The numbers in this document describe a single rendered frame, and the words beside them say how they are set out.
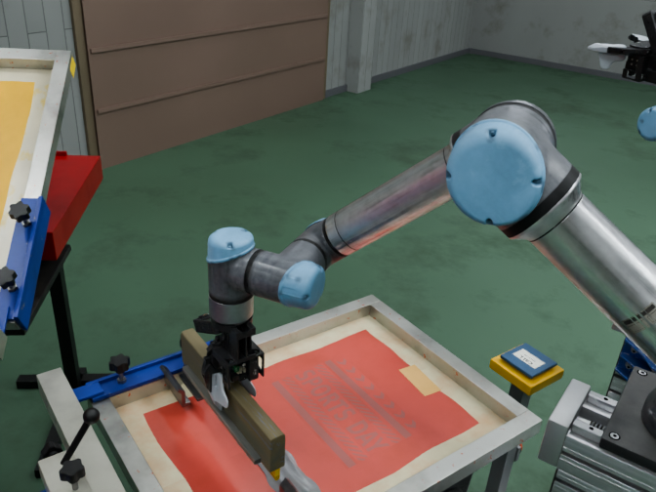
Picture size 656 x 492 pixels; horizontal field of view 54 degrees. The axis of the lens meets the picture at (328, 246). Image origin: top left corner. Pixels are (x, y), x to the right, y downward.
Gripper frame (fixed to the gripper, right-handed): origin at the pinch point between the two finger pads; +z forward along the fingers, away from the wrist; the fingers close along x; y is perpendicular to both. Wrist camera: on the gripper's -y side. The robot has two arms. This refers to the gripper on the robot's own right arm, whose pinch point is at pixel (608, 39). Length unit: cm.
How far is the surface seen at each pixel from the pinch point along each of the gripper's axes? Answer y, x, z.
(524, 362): 65, -47, -29
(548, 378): 67, -44, -34
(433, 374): 63, -69, -21
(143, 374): 50, -131, 2
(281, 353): 59, -99, 1
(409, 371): 63, -74, -18
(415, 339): 60, -68, -11
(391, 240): 178, 60, 193
